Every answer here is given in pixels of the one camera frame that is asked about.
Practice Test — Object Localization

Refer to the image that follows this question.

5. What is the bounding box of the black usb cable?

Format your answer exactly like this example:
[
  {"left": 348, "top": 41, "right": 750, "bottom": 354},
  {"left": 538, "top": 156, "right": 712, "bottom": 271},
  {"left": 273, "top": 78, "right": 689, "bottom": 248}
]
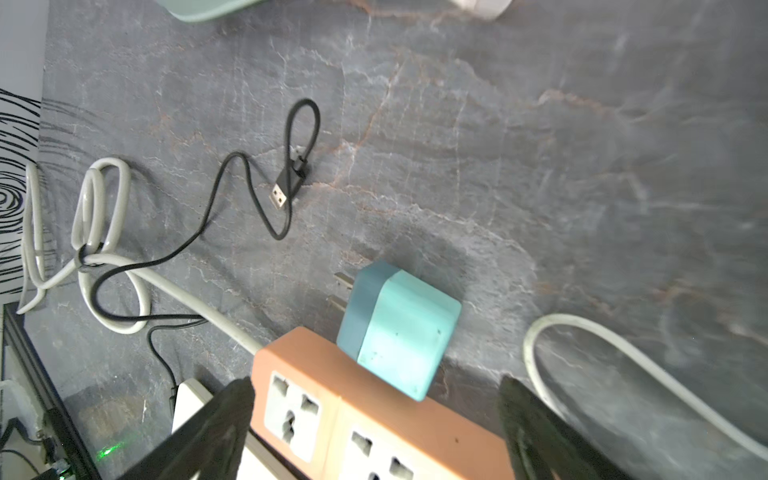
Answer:
[{"left": 77, "top": 97, "right": 322, "bottom": 409}]

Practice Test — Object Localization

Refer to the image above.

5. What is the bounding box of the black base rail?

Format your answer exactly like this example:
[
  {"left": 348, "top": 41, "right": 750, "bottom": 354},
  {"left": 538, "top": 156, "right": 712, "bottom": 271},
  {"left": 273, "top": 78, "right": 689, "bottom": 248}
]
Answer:
[{"left": 2, "top": 302, "right": 101, "bottom": 479}]

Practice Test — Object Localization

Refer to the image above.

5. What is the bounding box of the white charger cable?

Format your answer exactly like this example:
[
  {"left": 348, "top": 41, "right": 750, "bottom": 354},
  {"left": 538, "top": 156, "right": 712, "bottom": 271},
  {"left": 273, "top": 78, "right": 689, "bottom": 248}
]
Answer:
[{"left": 521, "top": 313, "right": 768, "bottom": 463}]

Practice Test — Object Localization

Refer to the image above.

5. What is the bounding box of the white power strip cord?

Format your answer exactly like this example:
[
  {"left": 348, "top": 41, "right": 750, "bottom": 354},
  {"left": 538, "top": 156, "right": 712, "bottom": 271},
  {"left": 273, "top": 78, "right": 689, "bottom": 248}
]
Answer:
[{"left": 16, "top": 157, "right": 265, "bottom": 356}]

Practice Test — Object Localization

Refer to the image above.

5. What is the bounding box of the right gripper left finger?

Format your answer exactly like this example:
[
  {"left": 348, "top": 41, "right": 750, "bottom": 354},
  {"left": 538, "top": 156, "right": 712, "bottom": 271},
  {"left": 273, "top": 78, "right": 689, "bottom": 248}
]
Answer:
[{"left": 122, "top": 377, "right": 255, "bottom": 479}]

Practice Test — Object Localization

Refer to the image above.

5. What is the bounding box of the mint green toaster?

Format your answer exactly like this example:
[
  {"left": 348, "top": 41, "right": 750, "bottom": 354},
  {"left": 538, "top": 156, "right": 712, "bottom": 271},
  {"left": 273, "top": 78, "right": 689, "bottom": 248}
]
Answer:
[{"left": 156, "top": 0, "right": 262, "bottom": 23}]

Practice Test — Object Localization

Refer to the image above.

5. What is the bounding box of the white toaster cord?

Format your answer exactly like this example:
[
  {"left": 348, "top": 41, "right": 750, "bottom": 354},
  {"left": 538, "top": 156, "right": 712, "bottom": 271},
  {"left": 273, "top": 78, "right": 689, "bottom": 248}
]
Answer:
[{"left": 449, "top": 0, "right": 514, "bottom": 21}]

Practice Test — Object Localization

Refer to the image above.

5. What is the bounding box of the orange power strip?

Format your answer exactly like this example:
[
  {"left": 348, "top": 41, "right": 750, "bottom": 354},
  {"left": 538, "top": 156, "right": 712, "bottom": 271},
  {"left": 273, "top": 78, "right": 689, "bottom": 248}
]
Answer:
[{"left": 251, "top": 327, "right": 514, "bottom": 479}]

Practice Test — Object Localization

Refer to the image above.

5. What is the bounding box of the teal charger adapter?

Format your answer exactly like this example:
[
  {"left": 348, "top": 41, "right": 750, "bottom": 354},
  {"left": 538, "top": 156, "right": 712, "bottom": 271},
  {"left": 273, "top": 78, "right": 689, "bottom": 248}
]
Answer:
[{"left": 329, "top": 261, "right": 462, "bottom": 402}]

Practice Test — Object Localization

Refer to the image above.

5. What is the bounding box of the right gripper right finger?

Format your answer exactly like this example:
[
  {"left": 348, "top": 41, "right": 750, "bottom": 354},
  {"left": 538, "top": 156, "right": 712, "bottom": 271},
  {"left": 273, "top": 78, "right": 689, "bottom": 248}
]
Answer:
[{"left": 499, "top": 376, "right": 630, "bottom": 479}]

